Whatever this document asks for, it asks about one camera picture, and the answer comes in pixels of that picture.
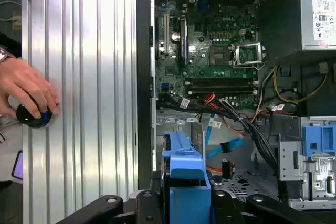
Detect yellow power wires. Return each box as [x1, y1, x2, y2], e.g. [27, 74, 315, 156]
[272, 65, 329, 104]

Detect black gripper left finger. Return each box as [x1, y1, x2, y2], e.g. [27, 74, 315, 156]
[56, 189, 162, 224]

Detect black graphics card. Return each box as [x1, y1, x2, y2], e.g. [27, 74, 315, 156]
[179, 15, 189, 68]

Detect perforated metal disk bay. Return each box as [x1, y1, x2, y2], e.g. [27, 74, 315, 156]
[154, 115, 279, 201]

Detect black cable bundle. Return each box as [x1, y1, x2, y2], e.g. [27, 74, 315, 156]
[157, 95, 288, 204]

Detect purple phone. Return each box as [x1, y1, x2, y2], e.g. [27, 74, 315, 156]
[11, 150, 24, 180]

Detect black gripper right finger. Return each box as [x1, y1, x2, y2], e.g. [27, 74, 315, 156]
[213, 190, 326, 224]

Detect white expansion slot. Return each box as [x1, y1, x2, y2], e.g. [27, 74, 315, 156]
[163, 13, 169, 55]

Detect metal optical drive cage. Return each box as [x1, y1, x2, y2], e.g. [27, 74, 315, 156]
[277, 115, 336, 210]

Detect blue drive latch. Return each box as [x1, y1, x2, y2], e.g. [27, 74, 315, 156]
[301, 124, 336, 159]

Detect round black tool blue ring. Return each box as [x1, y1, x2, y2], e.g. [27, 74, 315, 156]
[15, 102, 53, 129]

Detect person's hand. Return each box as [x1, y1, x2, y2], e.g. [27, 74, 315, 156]
[0, 57, 60, 119]

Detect black PC case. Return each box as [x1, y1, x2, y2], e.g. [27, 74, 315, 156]
[135, 0, 336, 224]

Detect blue disk wire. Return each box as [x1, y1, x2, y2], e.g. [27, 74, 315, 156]
[205, 113, 244, 159]

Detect wrist watch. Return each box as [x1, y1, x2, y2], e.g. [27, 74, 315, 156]
[0, 47, 17, 63]

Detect metal locking lever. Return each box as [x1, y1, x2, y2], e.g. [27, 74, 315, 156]
[228, 60, 266, 71]

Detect orange wire with black plug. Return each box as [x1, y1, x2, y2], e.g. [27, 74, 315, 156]
[206, 158, 236, 180]

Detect CPU socket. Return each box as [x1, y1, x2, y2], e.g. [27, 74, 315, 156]
[209, 44, 233, 67]

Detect green motherboard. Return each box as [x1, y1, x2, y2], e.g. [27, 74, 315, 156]
[154, 0, 265, 111]

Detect hard disk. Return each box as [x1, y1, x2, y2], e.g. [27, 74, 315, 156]
[161, 129, 218, 224]

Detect black RAM slot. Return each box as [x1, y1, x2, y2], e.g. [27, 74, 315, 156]
[185, 81, 259, 87]
[185, 77, 259, 82]
[185, 86, 259, 92]
[185, 90, 259, 97]

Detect metal socket cover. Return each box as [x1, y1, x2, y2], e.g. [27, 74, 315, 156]
[233, 41, 265, 67]

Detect grey power supply unit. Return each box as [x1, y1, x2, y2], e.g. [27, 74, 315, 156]
[256, 0, 336, 63]

